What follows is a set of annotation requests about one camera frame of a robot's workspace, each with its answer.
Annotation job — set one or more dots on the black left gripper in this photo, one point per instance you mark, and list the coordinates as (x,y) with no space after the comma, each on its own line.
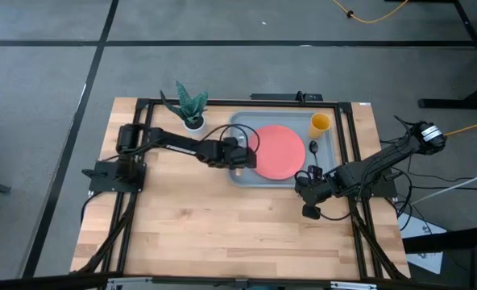
(238,155)

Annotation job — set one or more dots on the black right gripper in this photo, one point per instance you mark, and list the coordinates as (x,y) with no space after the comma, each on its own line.
(315,191)

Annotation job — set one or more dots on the pink round plate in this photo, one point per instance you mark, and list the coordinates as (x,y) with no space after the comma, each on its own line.
(279,153)

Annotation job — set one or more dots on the dark metal spoon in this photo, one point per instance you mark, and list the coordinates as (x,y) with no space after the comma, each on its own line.
(313,147)

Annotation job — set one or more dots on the yellow plastic cup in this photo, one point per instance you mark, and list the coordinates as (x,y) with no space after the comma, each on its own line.
(318,125)

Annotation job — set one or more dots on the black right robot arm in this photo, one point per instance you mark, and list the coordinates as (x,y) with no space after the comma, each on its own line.
(383,161)

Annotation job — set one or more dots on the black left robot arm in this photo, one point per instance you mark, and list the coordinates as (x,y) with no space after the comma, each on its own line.
(174,143)

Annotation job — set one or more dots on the grey plastic tray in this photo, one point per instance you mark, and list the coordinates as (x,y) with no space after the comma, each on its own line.
(270,118)

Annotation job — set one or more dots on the white plant pot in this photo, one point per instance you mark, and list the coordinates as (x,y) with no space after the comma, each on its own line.
(194,128)

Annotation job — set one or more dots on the green snake plant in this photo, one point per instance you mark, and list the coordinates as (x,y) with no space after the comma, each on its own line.
(189,104)

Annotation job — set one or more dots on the white paper sheet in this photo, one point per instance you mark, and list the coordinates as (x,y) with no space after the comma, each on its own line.
(420,229)

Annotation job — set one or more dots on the black metal stand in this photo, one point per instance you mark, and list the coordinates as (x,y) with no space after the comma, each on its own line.
(456,103)

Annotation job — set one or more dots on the black table frame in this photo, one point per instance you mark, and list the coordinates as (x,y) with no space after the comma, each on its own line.
(363,225)

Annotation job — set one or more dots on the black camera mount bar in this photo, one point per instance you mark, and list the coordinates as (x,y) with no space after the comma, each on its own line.
(283,97)

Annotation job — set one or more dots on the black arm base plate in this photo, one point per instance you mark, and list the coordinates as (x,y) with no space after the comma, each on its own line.
(105,181)

